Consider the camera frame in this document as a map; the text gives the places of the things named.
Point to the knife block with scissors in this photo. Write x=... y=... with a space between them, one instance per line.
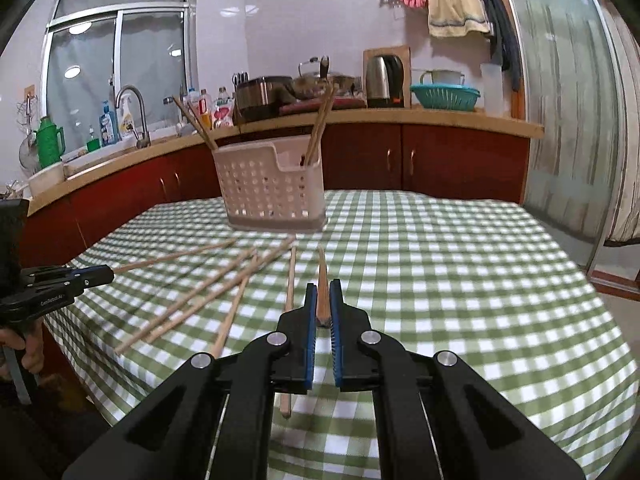
x=240 y=80

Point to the bottle with red label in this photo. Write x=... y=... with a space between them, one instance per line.
x=205 y=110

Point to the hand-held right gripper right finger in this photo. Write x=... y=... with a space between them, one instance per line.
x=336 y=350

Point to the white translucent jug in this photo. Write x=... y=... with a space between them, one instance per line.
x=491 y=90

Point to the pile of wooden chopsticks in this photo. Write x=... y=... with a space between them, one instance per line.
x=220 y=289

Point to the hanging metal ladle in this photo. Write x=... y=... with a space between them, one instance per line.
x=30 y=115

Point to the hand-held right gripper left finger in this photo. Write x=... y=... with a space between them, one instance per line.
x=311 y=350

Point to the white spray bottle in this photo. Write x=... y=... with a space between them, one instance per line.
x=127 y=122

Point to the small green bottle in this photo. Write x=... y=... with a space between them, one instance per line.
x=93 y=145

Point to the kitchen counter with red cabinets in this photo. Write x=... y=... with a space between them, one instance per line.
x=450 y=160

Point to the green white checked tablecloth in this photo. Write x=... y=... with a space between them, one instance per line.
x=425 y=285

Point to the striped curtain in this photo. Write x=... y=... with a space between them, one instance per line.
x=625 y=135

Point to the sliding glass window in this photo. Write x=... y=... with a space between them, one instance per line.
x=125 y=45

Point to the person's left hand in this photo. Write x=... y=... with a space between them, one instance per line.
x=34 y=352

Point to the curved steel faucet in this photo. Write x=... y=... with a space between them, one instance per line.
x=144 y=130

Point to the wood framed glass door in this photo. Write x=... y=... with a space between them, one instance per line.
x=560 y=110

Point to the blue dish soap bottle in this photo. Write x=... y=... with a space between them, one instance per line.
x=107 y=127

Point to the beige perforated plastic utensil holder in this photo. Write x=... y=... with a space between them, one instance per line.
x=270 y=195

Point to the green thermos flask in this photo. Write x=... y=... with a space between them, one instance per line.
x=50 y=145

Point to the dark hanging cloth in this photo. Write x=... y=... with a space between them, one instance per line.
x=502 y=35

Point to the clear bottle with white cap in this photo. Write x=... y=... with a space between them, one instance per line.
x=223 y=95

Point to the red induction cooker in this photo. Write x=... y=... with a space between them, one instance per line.
x=345 y=104

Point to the steel wok with lid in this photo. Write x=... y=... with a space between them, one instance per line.
x=305 y=87

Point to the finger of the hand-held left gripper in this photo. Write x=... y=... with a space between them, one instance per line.
x=75 y=271
x=70 y=284

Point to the white enamel mug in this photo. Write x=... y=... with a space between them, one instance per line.
x=445 y=77

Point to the single wooden chopstick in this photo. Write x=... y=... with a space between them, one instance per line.
x=175 y=257
x=324 y=125
x=202 y=127
x=323 y=290

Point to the beige striped towel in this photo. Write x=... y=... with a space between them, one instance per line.
x=455 y=5

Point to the dark electric rice cooker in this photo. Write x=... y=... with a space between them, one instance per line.
x=260 y=100

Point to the steel electric kettle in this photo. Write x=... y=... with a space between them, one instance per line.
x=382 y=80

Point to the red and white pouch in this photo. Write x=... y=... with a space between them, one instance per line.
x=224 y=115

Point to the teal plastic basket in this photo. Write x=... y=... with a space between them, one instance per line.
x=445 y=97

